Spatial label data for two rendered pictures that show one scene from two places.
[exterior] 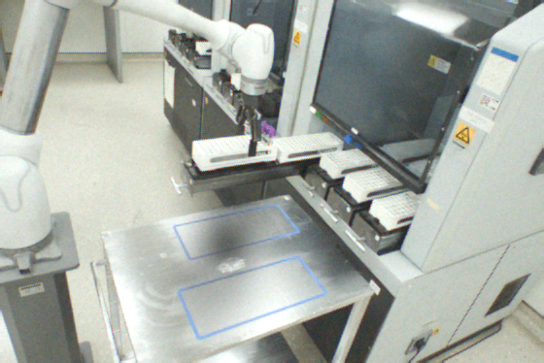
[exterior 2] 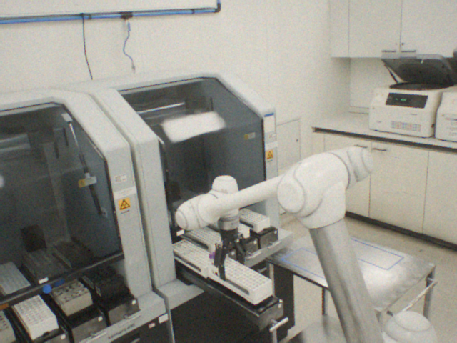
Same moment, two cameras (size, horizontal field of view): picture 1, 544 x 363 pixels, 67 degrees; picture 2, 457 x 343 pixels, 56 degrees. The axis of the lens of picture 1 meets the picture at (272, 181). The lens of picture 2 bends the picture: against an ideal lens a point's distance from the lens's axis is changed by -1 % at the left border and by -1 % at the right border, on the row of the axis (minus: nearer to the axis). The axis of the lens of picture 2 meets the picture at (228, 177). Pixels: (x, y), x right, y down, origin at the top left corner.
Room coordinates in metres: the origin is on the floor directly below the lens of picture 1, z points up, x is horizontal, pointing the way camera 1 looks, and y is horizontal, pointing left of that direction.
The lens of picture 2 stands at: (1.45, 1.69, 1.85)
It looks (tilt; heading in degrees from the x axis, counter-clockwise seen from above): 19 degrees down; 265
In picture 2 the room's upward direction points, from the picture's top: 5 degrees counter-clockwise
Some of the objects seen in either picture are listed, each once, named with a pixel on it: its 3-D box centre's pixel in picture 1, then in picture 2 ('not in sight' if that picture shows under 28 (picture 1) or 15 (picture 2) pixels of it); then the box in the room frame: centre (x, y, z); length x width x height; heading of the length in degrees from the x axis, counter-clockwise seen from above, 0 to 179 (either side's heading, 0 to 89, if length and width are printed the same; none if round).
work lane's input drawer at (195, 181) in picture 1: (265, 165); (219, 282); (1.37, 0.03, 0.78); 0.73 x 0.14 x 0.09; 124
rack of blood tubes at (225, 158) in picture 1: (235, 150); (238, 278); (1.29, 0.15, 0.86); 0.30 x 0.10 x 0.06; 124
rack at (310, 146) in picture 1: (306, 148); (194, 258); (1.47, -0.11, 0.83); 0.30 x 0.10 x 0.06; 124
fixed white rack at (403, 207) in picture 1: (412, 208); (245, 219); (1.17, -0.49, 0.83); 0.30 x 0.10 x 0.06; 124
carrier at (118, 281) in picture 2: (270, 103); (111, 287); (1.83, 0.07, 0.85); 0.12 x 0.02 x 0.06; 34
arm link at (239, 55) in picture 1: (255, 49); (223, 196); (1.32, 0.13, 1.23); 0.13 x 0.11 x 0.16; 39
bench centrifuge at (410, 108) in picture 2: not in sight; (416, 91); (-0.55, -1.78, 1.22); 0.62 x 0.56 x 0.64; 32
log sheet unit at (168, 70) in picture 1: (167, 82); not in sight; (2.90, 0.90, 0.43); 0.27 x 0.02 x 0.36; 34
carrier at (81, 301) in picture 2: not in sight; (77, 302); (1.95, 0.16, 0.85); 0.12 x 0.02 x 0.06; 34
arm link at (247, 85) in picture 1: (253, 83); (228, 220); (1.31, 0.12, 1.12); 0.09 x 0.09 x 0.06
